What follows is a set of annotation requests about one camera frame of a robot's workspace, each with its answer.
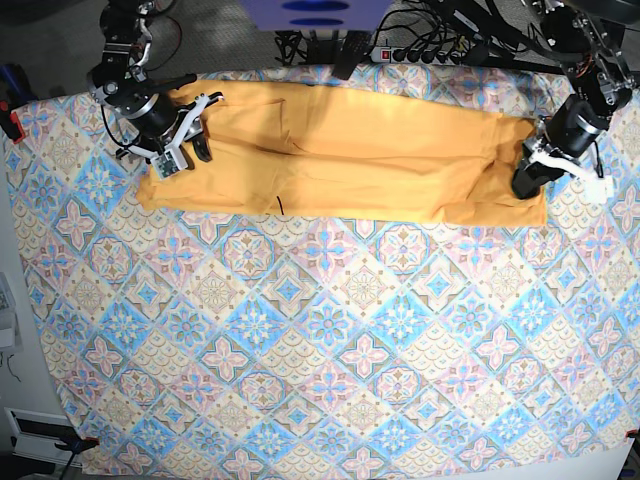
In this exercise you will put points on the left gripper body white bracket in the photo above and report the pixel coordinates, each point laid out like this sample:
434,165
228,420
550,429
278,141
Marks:
568,142

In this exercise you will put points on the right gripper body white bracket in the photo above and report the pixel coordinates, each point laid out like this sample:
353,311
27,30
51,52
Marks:
163,128

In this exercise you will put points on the yellow orange T-shirt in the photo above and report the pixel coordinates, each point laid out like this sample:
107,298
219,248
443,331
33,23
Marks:
325,151

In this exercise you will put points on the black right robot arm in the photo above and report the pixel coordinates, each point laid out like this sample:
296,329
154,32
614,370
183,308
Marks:
120,83

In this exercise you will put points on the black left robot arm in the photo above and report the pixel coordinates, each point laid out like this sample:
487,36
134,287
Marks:
583,39

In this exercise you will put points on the red black clamp left top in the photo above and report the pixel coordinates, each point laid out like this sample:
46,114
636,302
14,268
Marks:
12,97

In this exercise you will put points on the red black clamp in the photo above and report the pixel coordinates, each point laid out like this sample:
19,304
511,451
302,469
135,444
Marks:
12,97
76,445

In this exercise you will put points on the black remote-like device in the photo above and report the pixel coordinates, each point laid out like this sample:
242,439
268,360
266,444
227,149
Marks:
354,48

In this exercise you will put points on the patterned blue tile tablecloth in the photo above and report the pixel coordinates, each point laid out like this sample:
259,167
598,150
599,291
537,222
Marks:
214,346

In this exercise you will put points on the white power strip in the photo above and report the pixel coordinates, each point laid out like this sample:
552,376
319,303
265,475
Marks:
393,55

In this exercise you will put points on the white box at left edge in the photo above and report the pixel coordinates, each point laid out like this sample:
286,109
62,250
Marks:
8,316

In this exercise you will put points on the red clamp right edge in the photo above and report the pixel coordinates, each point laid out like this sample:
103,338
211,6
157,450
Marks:
634,434

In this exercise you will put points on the red black clamp bottom left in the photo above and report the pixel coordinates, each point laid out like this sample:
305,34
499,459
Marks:
76,445

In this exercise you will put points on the white vent panel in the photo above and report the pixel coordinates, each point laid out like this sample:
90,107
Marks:
34,435

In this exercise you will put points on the purple robot base plate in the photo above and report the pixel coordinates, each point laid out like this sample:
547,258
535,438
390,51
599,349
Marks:
281,15

